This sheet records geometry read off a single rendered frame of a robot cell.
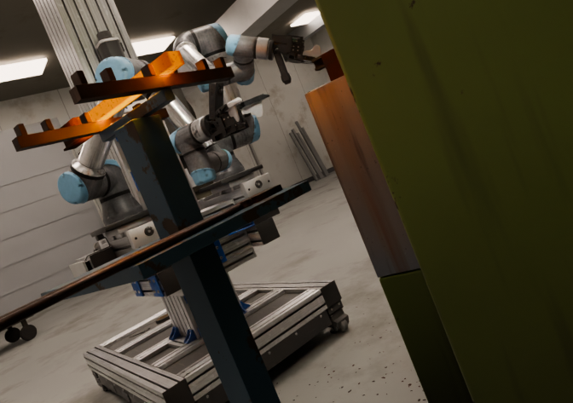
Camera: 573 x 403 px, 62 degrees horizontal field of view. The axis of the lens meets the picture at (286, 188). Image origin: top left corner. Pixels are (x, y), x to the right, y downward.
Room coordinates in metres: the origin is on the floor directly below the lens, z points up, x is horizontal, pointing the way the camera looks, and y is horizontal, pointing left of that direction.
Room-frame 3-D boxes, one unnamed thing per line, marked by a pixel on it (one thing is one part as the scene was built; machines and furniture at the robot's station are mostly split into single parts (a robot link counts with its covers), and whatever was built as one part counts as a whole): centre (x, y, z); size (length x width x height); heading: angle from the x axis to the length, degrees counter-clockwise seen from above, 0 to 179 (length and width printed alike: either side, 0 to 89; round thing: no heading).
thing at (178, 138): (1.54, 0.23, 0.98); 0.11 x 0.08 x 0.09; 58
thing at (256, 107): (1.46, -0.01, 0.98); 0.09 x 0.03 x 0.06; 94
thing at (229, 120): (1.45, 0.10, 0.97); 0.12 x 0.08 x 0.09; 58
